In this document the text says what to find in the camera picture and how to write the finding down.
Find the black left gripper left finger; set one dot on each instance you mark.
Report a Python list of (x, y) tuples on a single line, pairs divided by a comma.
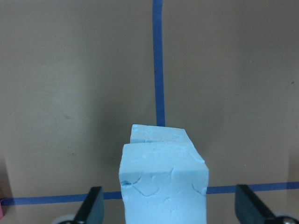
[(92, 208)]

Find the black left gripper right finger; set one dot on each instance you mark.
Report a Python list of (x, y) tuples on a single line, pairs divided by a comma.
[(249, 209)]

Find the light blue foam block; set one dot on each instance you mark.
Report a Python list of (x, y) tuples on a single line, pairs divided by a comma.
[(145, 133), (163, 183)]

